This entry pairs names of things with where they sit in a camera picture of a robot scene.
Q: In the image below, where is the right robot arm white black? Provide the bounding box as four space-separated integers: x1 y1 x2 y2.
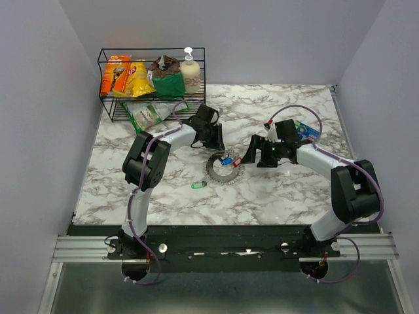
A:
241 119 384 256

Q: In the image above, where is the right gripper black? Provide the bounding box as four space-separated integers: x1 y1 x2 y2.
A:
240 134 285 168

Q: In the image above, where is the aluminium rail frame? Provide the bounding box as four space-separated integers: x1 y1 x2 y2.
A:
52 234 399 264

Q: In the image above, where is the red key tag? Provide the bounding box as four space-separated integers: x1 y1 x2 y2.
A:
232 157 242 167

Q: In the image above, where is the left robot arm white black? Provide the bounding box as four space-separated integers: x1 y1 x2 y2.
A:
122 103 225 258

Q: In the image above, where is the green white snack bag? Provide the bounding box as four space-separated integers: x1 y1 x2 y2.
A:
121 101 189 134

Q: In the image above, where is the blue key tag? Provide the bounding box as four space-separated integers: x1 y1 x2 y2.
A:
219 153 233 166

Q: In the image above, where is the green key tag with key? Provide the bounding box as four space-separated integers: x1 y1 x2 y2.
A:
191 178 210 190

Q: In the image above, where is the green and brown bag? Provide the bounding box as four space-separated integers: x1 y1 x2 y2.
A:
147 55 185 98

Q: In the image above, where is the beige soap pump bottle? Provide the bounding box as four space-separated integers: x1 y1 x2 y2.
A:
180 47 200 94

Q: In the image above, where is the black wire shelf rack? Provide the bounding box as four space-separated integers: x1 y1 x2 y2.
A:
97 47 207 122

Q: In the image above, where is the yellow chips bag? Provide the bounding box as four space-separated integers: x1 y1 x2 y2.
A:
113 60 156 97

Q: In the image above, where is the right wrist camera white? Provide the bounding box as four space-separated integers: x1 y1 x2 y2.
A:
264 120 278 143

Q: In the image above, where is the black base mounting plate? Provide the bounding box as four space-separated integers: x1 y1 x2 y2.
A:
67 224 384 273

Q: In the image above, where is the orange razor package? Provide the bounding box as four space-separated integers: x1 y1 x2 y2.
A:
100 55 131 96

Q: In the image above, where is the blue green small box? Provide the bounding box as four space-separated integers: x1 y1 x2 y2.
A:
295 120 319 141

